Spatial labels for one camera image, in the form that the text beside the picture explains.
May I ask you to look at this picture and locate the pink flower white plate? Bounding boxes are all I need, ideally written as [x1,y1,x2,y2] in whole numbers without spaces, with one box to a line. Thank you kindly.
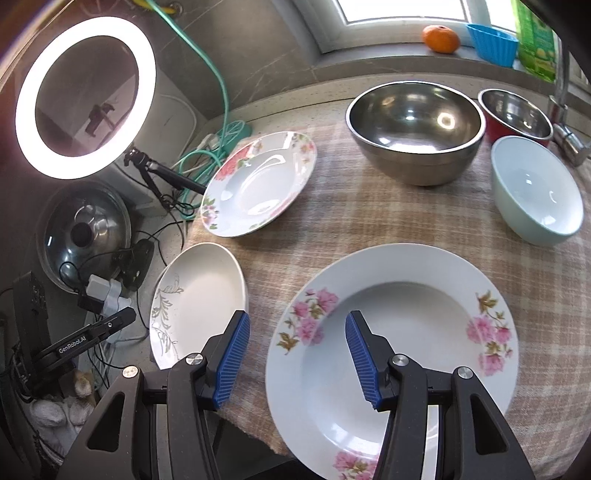
[266,243,519,479]

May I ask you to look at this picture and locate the plain white leaf plate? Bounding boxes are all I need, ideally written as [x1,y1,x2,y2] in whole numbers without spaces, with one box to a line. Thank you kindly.
[149,242,249,370]

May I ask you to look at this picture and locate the light blue ceramic bowl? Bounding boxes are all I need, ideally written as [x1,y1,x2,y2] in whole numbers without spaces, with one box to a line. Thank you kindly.
[491,136,584,247]

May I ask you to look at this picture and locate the red rose floral plate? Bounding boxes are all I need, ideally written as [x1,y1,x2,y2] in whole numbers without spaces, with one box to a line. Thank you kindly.
[199,131,318,238]

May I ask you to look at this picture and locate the large steel bowl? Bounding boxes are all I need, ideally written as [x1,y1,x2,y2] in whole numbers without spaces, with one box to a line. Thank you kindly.
[346,80,486,187]

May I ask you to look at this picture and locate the red steel bowl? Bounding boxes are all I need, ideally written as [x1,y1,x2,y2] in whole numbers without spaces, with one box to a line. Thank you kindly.
[477,88,554,147]

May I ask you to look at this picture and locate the white charger plugs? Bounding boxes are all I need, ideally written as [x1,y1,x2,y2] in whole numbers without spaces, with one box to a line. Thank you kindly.
[85,274,131,317]

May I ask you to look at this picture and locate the black oval device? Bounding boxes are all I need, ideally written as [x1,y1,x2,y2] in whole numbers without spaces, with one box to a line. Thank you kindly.
[117,239,154,292]

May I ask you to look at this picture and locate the black tripod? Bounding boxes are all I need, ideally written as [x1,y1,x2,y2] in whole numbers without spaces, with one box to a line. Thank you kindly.
[123,147,205,218]

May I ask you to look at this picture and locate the plaid pink cloth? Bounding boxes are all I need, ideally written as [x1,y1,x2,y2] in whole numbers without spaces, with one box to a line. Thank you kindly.
[181,98,591,478]

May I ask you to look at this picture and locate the teal power strip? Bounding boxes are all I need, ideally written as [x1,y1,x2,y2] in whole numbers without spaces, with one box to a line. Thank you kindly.
[214,120,252,155]

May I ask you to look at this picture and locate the chrome faucet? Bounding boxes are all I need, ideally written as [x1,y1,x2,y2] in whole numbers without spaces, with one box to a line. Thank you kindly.
[547,38,590,168]

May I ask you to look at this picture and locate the blue plastic cup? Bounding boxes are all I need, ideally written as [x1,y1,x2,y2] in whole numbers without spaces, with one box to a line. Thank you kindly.
[467,23,519,68]

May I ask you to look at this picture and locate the orange fruit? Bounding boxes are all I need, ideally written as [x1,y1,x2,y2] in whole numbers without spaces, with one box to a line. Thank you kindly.
[422,25,461,54]

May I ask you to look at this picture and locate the green dish soap bottle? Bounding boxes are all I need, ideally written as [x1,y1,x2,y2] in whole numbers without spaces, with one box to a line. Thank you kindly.
[512,1,556,83]

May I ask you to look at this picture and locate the black cable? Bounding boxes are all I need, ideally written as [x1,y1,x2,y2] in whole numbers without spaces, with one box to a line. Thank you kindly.
[57,193,195,333]

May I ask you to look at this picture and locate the white ring light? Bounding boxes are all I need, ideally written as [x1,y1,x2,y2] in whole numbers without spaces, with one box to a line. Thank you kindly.
[15,16,156,180]

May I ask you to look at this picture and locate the teal cable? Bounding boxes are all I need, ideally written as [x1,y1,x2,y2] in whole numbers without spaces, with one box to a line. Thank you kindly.
[144,0,253,218]

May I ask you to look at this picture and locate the white window frame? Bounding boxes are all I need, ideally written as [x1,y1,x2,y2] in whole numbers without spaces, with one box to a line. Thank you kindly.
[294,0,516,53]

